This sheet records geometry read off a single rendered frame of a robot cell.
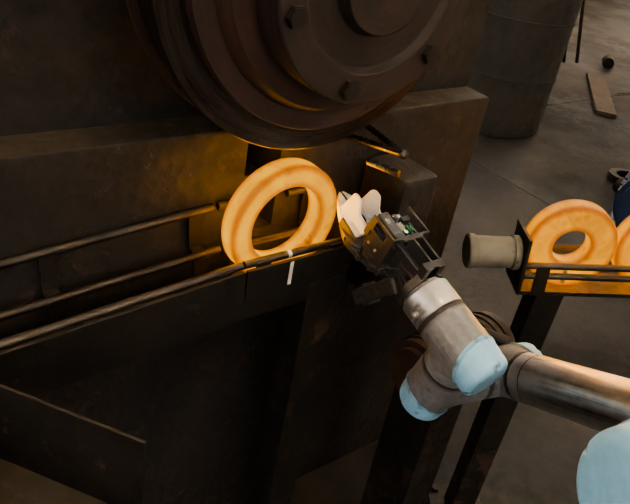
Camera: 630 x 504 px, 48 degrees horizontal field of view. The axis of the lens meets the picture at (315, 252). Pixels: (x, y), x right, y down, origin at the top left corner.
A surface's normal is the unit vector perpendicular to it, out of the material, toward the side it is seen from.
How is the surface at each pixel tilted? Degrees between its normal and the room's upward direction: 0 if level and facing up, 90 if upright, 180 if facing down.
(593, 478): 84
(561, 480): 0
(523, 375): 68
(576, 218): 90
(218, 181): 90
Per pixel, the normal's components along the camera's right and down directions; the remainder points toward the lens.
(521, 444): 0.16, -0.83
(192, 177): 0.59, 0.51
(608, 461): -0.92, -0.04
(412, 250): -0.80, 0.21
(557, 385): -0.84, -0.34
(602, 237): 0.02, 0.54
